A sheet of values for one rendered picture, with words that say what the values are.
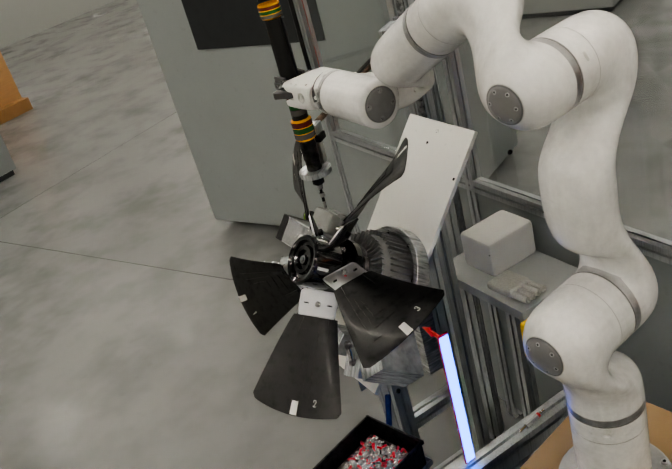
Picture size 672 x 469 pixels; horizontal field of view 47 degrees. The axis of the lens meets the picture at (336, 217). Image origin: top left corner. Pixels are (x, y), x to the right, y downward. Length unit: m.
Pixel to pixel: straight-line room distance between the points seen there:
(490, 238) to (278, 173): 2.40
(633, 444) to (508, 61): 0.67
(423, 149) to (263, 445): 1.63
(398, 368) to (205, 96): 3.00
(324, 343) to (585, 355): 0.82
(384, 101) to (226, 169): 3.44
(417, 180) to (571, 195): 0.97
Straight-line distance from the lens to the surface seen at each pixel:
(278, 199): 4.54
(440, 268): 2.04
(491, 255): 2.19
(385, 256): 1.83
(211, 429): 3.40
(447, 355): 1.52
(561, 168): 1.04
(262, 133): 4.36
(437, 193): 1.91
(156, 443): 3.46
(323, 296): 1.82
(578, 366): 1.13
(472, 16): 1.01
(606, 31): 1.02
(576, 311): 1.13
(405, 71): 1.17
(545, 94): 0.92
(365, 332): 1.61
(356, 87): 1.30
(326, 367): 1.80
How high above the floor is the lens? 2.08
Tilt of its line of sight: 26 degrees down
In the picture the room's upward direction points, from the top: 16 degrees counter-clockwise
